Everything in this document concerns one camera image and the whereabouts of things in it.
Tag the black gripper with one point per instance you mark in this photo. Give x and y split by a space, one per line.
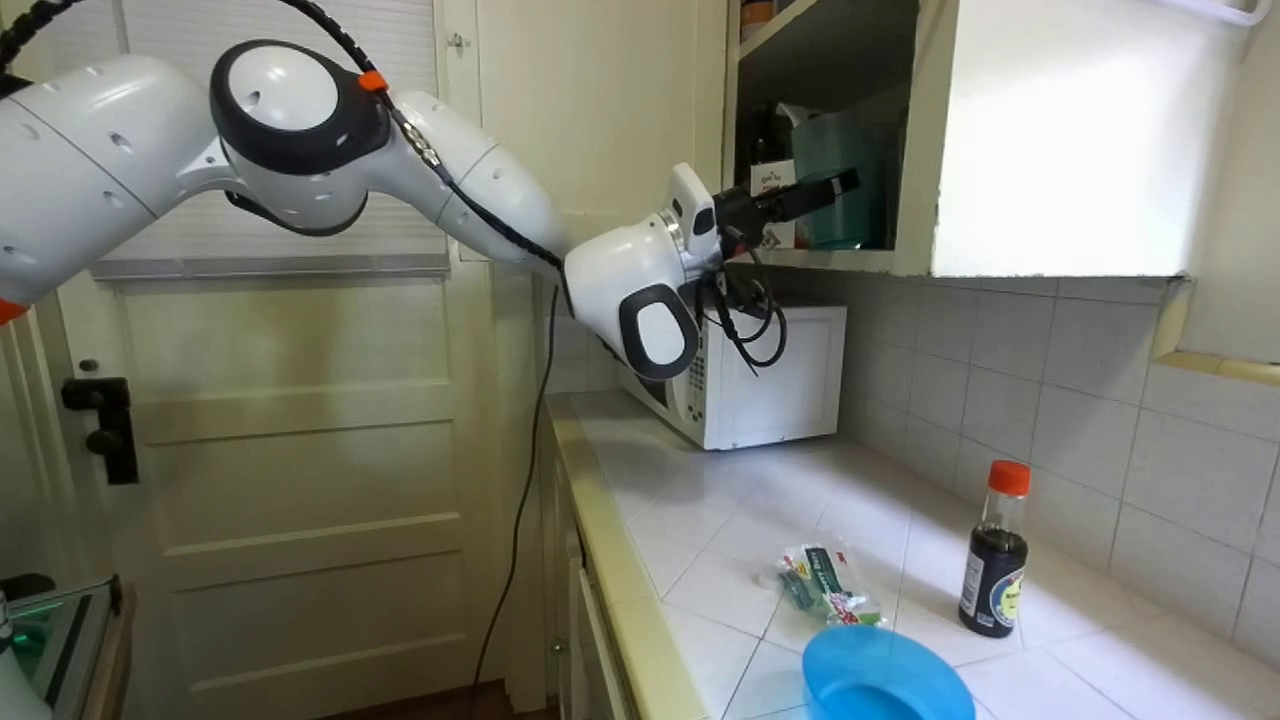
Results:
746 218

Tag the teal translucent plastic cup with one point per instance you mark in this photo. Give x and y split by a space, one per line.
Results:
865 144

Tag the white cabinet door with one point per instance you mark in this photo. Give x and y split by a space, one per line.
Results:
1080 134
613 80

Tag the cream lower counter cabinet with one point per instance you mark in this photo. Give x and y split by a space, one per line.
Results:
586 655

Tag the white microwave oven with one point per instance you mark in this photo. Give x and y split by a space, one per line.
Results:
785 403

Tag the green white snack packet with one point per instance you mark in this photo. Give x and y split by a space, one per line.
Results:
827 587

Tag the soy sauce bottle red cap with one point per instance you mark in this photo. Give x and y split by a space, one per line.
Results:
988 572

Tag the white door window blind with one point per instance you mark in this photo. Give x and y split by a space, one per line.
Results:
413 43

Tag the blue plastic bowl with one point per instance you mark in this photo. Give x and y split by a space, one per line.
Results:
880 675

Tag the white panel door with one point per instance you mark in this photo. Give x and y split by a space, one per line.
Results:
304 465

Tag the black door lock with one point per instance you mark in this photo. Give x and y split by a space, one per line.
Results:
115 424

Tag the white upper wall cabinet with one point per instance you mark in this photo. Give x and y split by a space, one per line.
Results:
852 261

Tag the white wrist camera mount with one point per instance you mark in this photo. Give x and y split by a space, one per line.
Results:
692 213

